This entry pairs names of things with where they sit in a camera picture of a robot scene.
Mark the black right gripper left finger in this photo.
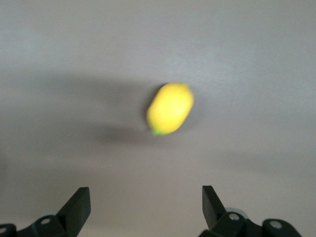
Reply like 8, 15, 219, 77
0, 187, 91, 237

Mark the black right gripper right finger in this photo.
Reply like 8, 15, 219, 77
198, 185, 303, 237

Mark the yellow lemon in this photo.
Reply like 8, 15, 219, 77
146, 82, 195, 137

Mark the table cover sheet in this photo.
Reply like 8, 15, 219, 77
0, 0, 316, 237

